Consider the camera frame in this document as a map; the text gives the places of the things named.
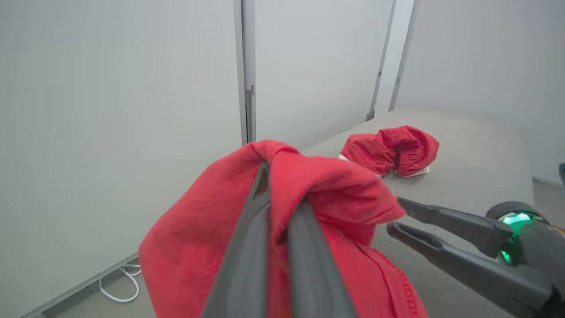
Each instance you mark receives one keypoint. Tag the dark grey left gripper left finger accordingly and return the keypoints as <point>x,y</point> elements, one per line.
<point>242,274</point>

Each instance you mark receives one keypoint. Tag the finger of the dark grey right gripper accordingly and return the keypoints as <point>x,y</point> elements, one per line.
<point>463,265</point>
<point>468,229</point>

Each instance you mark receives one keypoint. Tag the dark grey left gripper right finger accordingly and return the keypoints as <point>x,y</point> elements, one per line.
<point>313,282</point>

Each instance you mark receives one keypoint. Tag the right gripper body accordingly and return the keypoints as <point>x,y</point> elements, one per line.
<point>543,256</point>

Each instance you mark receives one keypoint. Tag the red shirt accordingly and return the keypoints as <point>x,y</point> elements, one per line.
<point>185,247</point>

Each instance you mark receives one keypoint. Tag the red shorts white trim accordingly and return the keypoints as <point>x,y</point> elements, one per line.
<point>397,145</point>

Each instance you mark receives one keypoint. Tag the wide white partition panel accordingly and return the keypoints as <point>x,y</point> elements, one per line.
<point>110,110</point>

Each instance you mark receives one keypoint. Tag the grey partition frame post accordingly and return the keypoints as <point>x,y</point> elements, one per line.
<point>249,53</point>
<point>380,73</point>

